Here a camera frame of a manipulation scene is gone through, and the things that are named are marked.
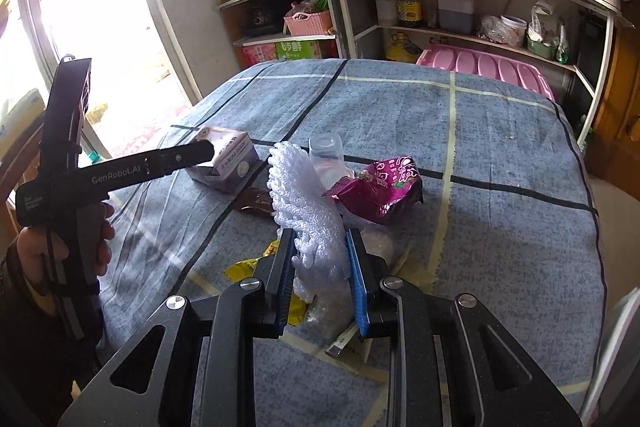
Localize bag of vegetables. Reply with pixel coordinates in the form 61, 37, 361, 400
287, 0, 331, 20

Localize white plastic tub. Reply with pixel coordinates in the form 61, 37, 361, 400
500, 14, 528, 48

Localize yellow wrapper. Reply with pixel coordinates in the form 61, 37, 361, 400
224, 241, 307, 327

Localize pink woven basket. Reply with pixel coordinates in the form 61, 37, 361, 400
284, 11, 333, 36

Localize white food bag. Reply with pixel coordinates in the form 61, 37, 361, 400
529, 0, 566, 45

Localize white foam net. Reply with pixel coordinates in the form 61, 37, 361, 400
267, 142, 361, 308

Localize pink storage box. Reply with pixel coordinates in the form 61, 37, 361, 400
415, 44, 557, 102

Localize small green bottle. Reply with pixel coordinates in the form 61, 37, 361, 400
556, 19, 572, 65

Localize crumpled clear plastic bag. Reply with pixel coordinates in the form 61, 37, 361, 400
476, 14, 516, 45

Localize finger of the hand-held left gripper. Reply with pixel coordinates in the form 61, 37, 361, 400
150, 140, 216, 180

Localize plastic jug dark liquid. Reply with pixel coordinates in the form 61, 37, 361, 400
439, 0, 476, 35

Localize brown long wrapper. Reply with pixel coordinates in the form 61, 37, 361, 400
227, 188, 277, 215

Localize white plastic bag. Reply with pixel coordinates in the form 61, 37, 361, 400
300, 217, 398, 348

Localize person's left hand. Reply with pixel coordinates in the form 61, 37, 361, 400
16, 201, 117, 298

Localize black small appliance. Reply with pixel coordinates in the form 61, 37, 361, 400
245, 4, 286, 40

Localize yellow cooking oil bottle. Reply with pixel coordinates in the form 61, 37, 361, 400
385, 32, 423, 64

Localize clear plastic bottle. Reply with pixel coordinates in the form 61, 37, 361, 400
308, 134, 351, 188

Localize person's left forearm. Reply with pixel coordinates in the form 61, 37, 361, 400
0, 252, 106, 427

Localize red carton box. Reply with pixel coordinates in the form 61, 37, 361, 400
242, 43, 278, 68

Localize wooden door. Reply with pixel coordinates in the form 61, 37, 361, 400
585, 22, 640, 188

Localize blue checked tablecloth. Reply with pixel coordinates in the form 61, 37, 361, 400
95, 58, 608, 427

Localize white trash bin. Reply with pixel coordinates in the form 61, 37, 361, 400
580, 289, 640, 427

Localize small white shelf unit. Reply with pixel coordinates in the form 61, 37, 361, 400
216, 0, 348, 70

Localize magenta snack bag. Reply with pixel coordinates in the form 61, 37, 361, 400
322, 157, 423, 225

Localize white plastic bottle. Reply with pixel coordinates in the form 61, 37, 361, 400
375, 0, 398, 28

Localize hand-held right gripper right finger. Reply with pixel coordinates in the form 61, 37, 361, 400
345, 228, 583, 427

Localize green bowl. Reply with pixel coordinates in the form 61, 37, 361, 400
526, 34, 558, 60

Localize small purple box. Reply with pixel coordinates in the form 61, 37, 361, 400
185, 126, 261, 194

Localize green carton box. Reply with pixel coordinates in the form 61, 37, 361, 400
275, 39, 323, 62

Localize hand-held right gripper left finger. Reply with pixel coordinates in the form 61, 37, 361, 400
57, 227, 301, 427

